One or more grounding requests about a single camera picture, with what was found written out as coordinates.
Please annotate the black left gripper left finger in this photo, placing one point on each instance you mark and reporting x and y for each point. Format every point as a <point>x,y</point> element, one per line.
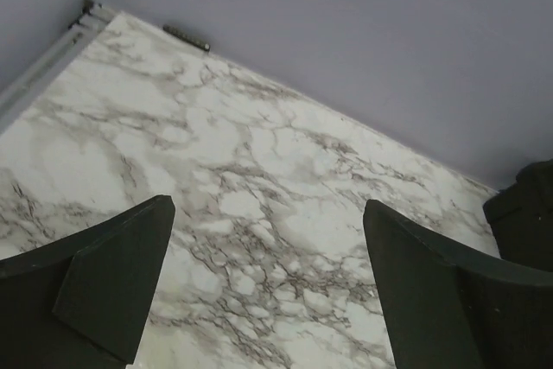
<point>83,301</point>

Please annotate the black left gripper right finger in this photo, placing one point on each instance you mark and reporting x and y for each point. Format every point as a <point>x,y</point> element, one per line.
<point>447,305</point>

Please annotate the black plastic toolbox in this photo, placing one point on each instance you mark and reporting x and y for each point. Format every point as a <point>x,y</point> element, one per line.
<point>520,217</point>

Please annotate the small dark metal bar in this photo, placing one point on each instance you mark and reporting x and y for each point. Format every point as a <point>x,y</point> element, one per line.
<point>187,38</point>

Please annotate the aluminium table edge rail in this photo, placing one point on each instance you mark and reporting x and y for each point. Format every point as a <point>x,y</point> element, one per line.
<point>20,94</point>

